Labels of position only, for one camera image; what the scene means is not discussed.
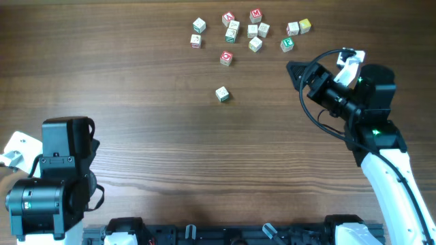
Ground wooden block green bird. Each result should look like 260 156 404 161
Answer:
215 86 230 102

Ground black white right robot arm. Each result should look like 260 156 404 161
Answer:
286 61 435 244

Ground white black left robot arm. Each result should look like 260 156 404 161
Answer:
5 116 156 245

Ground green letter F block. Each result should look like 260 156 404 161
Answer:
280 37 294 52

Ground wooden block red blue side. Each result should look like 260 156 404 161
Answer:
286 22 300 36

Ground wooden block yellow side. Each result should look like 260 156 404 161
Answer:
249 37 262 52

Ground wooden block green N side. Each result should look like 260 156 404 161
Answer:
247 24 258 39

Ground red letter M block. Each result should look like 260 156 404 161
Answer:
249 8 263 24

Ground red letter Q block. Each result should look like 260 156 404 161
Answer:
219 50 233 66

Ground plain wooden picture block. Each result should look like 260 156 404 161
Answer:
228 20 240 33

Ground red letter A block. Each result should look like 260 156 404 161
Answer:
221 12 235 27

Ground wooden block teal edge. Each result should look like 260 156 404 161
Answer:
193 18 206 33

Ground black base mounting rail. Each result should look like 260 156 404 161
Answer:
81 223 386 245

